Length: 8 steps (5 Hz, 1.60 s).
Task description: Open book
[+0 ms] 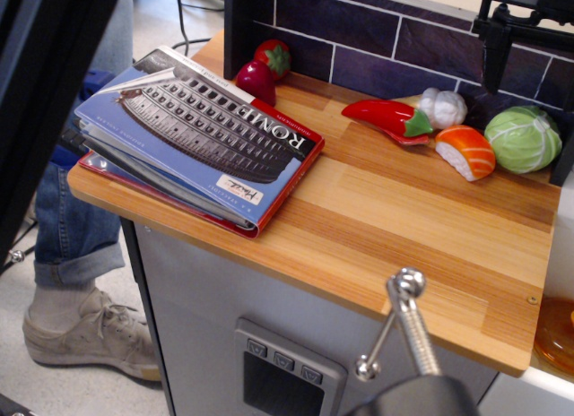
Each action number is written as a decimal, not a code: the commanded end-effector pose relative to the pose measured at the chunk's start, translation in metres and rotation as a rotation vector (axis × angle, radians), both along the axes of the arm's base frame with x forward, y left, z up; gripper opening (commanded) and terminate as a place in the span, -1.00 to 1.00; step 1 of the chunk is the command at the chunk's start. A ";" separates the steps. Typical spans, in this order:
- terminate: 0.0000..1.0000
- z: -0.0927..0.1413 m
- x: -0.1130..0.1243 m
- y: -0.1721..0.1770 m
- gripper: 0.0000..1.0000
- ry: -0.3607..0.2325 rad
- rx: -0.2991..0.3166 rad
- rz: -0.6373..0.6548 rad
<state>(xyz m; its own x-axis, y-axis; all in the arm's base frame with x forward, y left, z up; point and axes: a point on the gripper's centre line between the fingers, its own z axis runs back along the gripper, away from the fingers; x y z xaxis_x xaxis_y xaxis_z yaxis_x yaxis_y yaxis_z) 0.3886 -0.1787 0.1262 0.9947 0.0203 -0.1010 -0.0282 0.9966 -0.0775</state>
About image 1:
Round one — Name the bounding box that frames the red toy strawberry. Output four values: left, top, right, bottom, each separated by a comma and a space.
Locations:
254, 39, 291, 81

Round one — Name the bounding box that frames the person leg in jeans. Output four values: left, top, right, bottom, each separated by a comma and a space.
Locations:
33, 0, 135, 288

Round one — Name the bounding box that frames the Rome picture book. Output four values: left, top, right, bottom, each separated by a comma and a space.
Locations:
75, 47, 325, 238

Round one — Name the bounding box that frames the dark red toy fruit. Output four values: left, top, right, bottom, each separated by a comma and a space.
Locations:
236, 60, 276, 107

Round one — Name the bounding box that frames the green toy cabbage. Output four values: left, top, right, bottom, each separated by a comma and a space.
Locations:
484, 106, 562, 174

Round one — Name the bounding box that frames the white toy garlic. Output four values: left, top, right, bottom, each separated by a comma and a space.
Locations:
419, 88, 467, 129

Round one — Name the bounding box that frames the black cable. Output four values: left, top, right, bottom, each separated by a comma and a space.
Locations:
171, 0, 225, 52

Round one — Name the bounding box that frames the orange translucent toy plate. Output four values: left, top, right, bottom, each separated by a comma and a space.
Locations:
534, 298, 573, 376

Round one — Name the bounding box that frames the black corner post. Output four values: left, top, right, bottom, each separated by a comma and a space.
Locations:
223, 0, 252, 80

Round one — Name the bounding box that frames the grey oven control panel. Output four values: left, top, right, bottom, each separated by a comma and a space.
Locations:
234, 318, 347, 416

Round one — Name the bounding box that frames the grey toy kitchen cabinet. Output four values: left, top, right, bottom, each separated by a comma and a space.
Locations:
119, 217, 500, 416

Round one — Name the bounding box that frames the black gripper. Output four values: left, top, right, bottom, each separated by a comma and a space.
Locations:
472, 0, 573, 94

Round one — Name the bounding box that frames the black metal frame post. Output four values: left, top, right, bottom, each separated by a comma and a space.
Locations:
1, 0, 117, 260

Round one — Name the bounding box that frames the beige sneaker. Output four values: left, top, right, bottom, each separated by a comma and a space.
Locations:
22, 289, 161, 382

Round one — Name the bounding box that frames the red toy chili pepper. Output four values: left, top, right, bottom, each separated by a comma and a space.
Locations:
342, 100, 433, 145

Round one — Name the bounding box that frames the toy salmon sushi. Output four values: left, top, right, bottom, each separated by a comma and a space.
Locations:
435, 125, 496, 182

